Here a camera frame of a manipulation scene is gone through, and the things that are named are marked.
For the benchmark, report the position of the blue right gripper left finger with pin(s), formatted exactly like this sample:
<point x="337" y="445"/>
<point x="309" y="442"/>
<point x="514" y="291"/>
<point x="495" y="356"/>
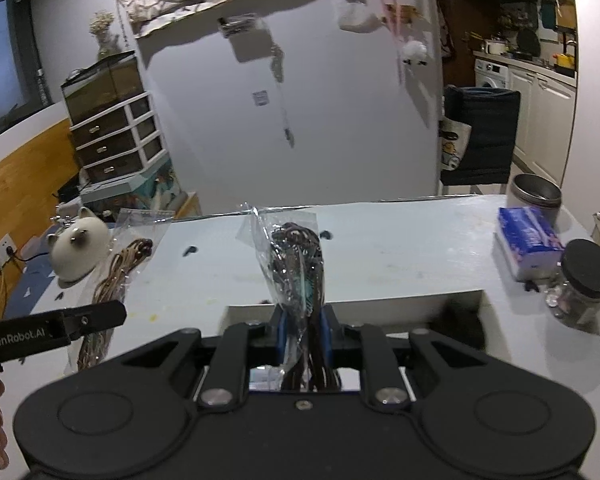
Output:
<point x="279" y="323"/>

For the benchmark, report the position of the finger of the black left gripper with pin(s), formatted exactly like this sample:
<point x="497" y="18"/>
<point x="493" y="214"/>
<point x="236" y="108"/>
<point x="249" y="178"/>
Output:
<point x="93" y="318"/>

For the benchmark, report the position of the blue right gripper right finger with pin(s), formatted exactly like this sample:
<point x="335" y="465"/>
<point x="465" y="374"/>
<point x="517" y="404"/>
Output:
<point x="325" y="333"/>

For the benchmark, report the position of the black sock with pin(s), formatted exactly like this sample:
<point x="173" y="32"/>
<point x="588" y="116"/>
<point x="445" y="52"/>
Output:
<point x="459" y="318"/>

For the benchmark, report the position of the cream cat shaped lamp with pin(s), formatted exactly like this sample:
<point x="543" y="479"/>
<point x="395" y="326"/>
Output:
<point x="78" y="247"/>

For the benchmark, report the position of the white drawer cabinet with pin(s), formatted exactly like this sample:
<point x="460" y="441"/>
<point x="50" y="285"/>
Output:
<point x="124" y="139"/>

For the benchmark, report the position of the white tote bag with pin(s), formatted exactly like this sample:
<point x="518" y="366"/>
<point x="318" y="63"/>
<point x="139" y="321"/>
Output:
<point x="454" y="137"/>

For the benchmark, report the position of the blue tissue pack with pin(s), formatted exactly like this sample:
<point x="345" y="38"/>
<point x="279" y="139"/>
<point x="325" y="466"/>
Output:
<point x="530" y="246"/>

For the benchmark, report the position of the glass terrarium tank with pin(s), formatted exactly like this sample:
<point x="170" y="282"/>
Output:
<point x="108" y="82"/>

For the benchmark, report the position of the grey metal pot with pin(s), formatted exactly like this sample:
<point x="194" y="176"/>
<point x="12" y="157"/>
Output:
<point x="535" y="191"/>

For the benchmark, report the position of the black chair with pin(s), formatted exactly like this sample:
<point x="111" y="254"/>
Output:
<point x="492" y="116"/>

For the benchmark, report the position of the glass jar black lid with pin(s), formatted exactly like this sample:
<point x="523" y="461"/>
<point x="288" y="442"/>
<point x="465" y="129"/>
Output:
<point x="573" y="291"/>

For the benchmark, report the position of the white fluffy sheep toy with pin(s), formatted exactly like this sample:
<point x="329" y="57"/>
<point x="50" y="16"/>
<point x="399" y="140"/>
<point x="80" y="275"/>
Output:
<point x="414" y="52"/>

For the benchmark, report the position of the dried flower vase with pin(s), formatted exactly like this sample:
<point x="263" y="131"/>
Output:
<point x="100" y="29"/>

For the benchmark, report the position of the white washing machine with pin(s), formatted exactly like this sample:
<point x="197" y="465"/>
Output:
<point x="489" y="74"/>

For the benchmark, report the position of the wall power socket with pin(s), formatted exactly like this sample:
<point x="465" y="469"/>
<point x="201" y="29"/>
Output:
<point x="8" y="249"/>

